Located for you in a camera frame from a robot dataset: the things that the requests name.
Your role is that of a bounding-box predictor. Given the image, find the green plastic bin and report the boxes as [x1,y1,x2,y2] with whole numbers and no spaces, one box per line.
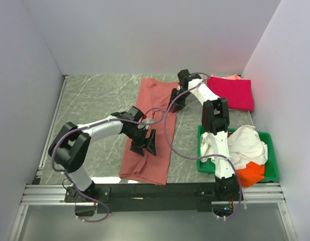
[197,132,279,182]

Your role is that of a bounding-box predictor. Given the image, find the folded magenta t shirt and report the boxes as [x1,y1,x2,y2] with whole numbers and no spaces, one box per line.
[206,75,254,111]

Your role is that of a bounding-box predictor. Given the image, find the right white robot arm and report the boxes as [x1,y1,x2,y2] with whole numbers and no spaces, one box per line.
[167,69,239,200]

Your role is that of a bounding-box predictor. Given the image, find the white t shirt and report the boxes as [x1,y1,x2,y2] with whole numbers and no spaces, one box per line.
[199,125,268,171]

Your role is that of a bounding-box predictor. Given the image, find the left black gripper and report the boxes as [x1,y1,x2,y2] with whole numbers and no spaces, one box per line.
[124,126,156,156]

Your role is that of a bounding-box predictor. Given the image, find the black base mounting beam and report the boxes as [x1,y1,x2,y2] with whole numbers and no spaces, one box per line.
[64,182,243,218]

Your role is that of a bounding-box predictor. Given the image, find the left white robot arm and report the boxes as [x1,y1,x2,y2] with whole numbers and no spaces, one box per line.
[49,106,157,202]

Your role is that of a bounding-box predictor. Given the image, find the aluminium rail frame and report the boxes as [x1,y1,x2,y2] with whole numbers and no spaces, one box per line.
[8,74,297,241]

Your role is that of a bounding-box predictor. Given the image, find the orange t shirt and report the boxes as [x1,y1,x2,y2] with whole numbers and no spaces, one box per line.
[237,162,265,187]

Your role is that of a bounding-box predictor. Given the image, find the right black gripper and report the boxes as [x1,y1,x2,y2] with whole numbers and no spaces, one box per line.
[167,88,191,113]

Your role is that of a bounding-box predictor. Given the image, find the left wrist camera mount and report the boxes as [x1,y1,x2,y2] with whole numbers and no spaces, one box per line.
[141,118,154,125]

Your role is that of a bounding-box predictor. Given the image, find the salmon pink t shirt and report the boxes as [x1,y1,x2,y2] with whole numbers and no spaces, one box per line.
[119,77,182,186]

